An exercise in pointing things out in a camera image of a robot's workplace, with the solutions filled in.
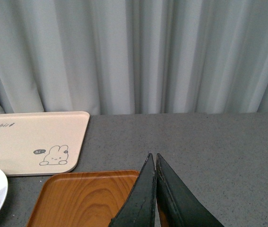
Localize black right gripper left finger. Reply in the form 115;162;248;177
109;153;157;227

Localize pink rabbit tray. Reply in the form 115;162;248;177
0;111;90;176

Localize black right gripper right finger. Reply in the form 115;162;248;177
156;154;222;227

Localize grey curtain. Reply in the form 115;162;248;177
0;0;268;115

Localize brown wooden tray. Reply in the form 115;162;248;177
27;170;140;227

